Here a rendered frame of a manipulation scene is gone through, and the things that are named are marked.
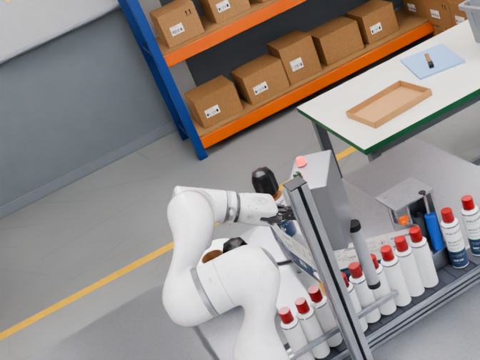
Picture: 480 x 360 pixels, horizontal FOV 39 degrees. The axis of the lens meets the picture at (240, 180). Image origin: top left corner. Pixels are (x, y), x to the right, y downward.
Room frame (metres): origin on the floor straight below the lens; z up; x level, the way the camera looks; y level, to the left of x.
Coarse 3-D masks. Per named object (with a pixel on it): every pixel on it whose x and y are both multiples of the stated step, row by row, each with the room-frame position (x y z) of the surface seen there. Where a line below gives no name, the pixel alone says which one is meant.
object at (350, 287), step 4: (344, 276) 1.53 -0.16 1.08; (344, 280) 1.52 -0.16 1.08; (348, 284) 1.53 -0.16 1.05; (352, 284) 1.54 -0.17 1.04; (348, 288) 1.52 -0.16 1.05; (352, 288) 1.52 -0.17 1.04; (352, 292) 1.52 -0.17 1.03; (352, 296) 1.52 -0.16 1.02; (356, 296) 1.53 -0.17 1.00; (352, 300) 1.51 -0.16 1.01; (356, 300) 1.52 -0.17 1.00; (356, 304) 1.52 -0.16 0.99; (360, 304) 1.53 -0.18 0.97; (356, 308) 1.52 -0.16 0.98; (360, 308) 1.52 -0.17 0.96; (356, 312) 1.51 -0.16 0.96; (364, 316) 1.53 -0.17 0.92; (360, 320) 1.51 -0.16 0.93; (364, 320) 1.52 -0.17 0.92; (364, 324) 1.52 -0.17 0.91; (364, 328) 1.52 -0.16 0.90; (368, 328) 1.52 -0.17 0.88; (364, 332) 1.51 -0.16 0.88
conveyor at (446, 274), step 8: (472, 256) 1.63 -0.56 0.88; (448, 264) 1.64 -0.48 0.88; (472, 264) 1.60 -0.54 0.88; (440, 272) 1.63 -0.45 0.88; (448, 272) 1.61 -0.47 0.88; (456, 272) 1.60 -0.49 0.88; (464, 272) 1.58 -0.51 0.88; (440, 280) 1.59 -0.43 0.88; (448, 280) 1.58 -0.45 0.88; (424, 288) 1.59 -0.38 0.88; (440, 288) 1.56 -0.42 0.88; (424, 296) 1.55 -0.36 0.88; (416, 304) 1.54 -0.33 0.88; (400, 312) 1.53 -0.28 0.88; (384, 320) 1.53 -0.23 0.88; (376, 328) 1.51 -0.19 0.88; (344, 344) 1.50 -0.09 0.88; (336, 352) 1.49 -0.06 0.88
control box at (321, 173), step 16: (320, 160) 1.48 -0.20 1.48; (304, 176) 1.44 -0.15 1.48; (320, 176) 1.41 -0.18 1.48; (336, 176) 1.48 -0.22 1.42; (320, 192) 1.37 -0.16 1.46; (336, 192) 1.43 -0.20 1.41; (320, 208) 1.37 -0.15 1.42; (336, 208) 1.38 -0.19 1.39; (336, 224) 1.36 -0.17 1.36; (336, 240) 1.37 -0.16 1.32
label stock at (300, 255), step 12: (288, 240) 1.88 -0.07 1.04; (372, 240) 1.67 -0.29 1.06; (384, 240) 1.66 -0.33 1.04; (408, 240) 1.65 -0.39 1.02; (300, 252) 1.82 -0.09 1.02; (336, 252) 1.70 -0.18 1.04; (348, 252) 1.69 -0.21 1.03; (372, 252) 1.68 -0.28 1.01; (300, 264) 1.86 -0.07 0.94; (312, 264) 1.76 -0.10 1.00; (348, 264) 1.70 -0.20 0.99; (312, 276) 1.80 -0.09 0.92; (348, 276) 1.70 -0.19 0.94
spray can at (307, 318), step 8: (296, 304) 1.50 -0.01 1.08; (304, 304) 1.49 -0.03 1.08; (304, 312) 1.49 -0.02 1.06; (312, 312) 1.49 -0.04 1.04; (304, 320) 1.48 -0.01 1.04; (312, 320) 1.48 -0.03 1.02; (304, 328) 1.49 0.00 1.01; (312, 328) 1.48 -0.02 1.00; (320, 328) 1.49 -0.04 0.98; (312, 336) 1.48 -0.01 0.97; (320, 344) 1.48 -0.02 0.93; (328, 344) 1.50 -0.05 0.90; (312, 352) 1.50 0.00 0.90; (320, 352) 1.48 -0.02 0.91; (328, 352) 1.49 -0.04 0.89
